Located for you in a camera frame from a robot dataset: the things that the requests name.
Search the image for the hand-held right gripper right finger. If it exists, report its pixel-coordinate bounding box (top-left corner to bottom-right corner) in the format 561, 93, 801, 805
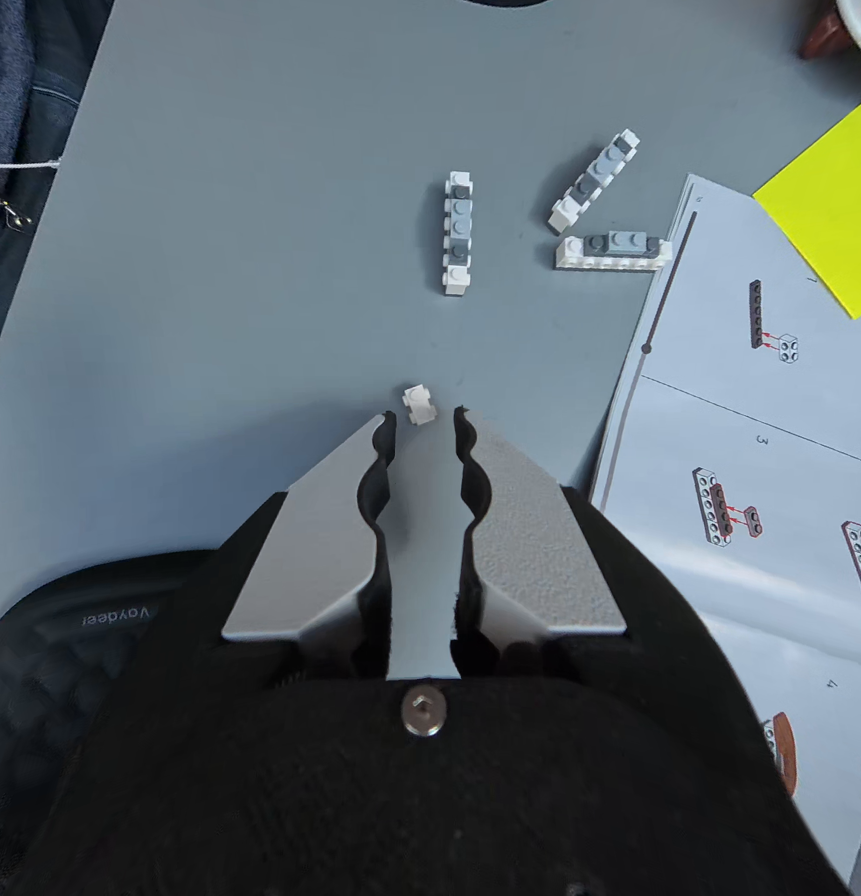
449, 405, 628, 679

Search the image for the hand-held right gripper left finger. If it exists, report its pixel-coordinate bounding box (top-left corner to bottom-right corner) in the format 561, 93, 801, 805
221, 412, 398, 679

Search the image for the grey white lego strip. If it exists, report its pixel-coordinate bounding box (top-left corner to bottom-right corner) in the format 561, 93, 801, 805
554, 230, 673, 274
442, 171, 473, 298
547, 129, 641, 235

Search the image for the lego instruction booklet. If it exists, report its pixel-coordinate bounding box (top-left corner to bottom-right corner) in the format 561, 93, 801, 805
588, 174, 861, 896

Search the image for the black mesh carry case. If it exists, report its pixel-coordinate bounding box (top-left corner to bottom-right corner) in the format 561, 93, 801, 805
0, 549, 222, 896

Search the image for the yellow paper sheet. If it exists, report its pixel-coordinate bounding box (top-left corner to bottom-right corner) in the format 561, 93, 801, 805
752, 94, 861, 321

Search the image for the dark blue jacket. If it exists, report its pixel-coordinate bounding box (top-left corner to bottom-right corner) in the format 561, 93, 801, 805
0, 0, 117, 379

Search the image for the brown object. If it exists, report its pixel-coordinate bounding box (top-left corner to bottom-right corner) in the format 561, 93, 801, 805
798, 10, 858, 60

